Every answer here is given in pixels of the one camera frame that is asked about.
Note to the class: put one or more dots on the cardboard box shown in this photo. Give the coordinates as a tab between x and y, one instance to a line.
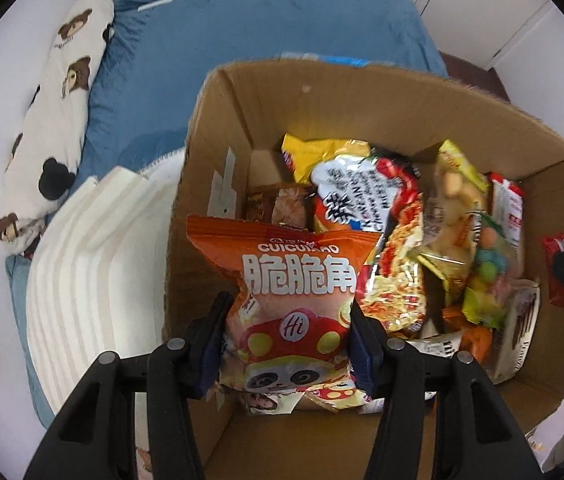
222	125

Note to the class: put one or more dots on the red silver instant noodle packet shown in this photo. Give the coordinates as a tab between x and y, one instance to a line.
391	240

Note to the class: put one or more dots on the white cabinet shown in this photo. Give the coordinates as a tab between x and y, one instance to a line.
486	5

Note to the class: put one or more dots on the orange panda snack packet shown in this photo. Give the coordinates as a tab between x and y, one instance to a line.
287	290

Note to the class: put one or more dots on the blue blanket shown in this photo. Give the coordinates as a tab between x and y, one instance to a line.
202	60

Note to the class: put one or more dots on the cream striped blanket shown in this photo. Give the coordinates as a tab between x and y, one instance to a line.
102	280

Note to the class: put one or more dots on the red white spicy strip packet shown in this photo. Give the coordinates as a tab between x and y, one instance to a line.
509	205

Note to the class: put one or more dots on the white bear print pillow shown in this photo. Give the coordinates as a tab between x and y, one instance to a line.
57	125

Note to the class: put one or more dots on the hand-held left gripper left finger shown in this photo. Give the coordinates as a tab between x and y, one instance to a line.
208	355

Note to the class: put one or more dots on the yellow clear peanut packet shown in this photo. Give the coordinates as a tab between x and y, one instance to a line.
454	200

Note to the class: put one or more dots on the clear packet of brown meat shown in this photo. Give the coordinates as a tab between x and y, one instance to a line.
292	207

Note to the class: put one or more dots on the blue green milk carton box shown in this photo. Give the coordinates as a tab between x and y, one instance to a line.
322	59

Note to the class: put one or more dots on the yellow panda snack packet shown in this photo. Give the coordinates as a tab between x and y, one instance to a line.
322	396

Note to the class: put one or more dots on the small white snack packet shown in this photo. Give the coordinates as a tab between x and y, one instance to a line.
434	347

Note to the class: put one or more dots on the cream biscuit packet brown print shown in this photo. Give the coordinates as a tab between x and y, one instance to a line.
519	330

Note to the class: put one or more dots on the dark brown snack packet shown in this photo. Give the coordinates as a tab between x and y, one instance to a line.
259	205

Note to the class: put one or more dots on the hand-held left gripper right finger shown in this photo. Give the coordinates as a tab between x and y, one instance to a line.
365	355

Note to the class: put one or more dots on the green packet of colourful balls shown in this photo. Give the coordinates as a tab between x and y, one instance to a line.
489	270

